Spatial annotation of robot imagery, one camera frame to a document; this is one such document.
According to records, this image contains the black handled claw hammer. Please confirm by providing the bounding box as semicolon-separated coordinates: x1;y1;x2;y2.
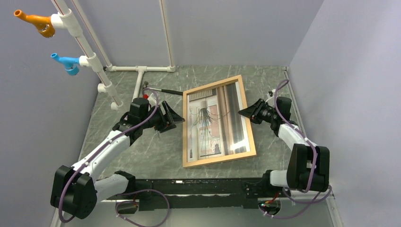
143;81;183;96

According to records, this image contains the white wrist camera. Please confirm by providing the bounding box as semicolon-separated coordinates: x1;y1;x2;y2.
267;89;276;100
142;92;157;106

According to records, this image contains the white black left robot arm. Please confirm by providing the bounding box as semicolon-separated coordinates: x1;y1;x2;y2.
50;97;185;223

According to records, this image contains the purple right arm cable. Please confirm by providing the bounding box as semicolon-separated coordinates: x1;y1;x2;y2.
259;79;333;219

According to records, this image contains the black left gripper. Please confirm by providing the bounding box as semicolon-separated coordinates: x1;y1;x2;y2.
140;101;185;133

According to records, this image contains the white PVC pipe stand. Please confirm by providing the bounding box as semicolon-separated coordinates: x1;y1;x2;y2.
51;0;176;111

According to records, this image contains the orange nozzle fitting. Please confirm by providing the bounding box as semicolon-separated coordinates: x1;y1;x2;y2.
14;9;55;38

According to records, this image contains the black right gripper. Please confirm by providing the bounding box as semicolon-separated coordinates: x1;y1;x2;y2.
238;99;277;125

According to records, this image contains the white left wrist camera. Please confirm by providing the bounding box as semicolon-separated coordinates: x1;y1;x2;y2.
142;92;157;106

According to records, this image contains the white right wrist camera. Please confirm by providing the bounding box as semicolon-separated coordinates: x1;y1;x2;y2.
267;89;276;100

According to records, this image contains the plant photo print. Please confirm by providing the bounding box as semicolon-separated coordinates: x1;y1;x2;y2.
187;82;251;161

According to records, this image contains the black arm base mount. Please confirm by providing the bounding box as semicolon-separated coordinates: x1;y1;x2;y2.
109;176;283;211

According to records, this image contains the wooden picture frame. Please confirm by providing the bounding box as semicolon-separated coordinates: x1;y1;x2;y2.
182;74;257;168

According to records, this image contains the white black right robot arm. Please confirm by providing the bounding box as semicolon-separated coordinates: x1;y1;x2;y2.
238;96;330;196

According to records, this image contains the aluminium rail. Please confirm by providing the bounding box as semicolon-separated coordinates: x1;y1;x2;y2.
50;180;344;227

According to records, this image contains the blue nozzle fitting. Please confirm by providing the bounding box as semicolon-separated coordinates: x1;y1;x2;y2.
51;53;79;76

